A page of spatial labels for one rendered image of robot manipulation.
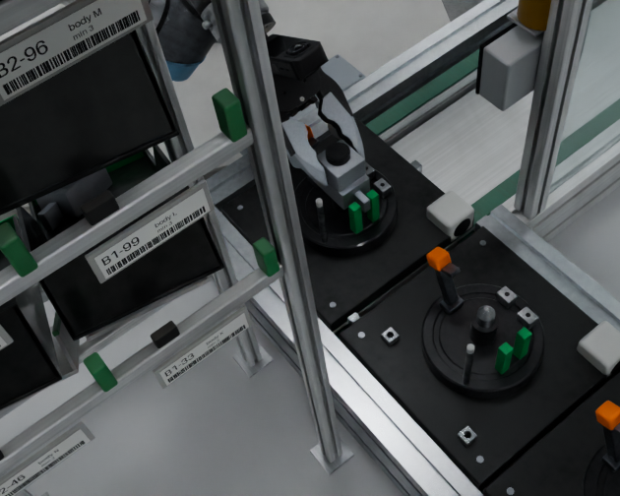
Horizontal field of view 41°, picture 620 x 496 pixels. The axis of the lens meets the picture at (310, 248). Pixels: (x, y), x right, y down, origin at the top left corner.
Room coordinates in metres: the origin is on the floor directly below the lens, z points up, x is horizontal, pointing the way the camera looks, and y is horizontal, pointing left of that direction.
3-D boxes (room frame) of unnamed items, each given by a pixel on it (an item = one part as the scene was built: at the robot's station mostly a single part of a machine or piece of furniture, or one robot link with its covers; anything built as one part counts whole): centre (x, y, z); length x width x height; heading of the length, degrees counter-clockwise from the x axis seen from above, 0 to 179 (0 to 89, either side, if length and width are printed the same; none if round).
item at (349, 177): (0.65, -0.06, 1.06); 0.08 x 0.04 x 0.07; 30
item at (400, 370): (0.43, -0.18, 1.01); 0.24 x 0.24 x 0.13; 30
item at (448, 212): (0.62, -0.19, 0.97); 0.05 x 0.05 x 0.04; 30
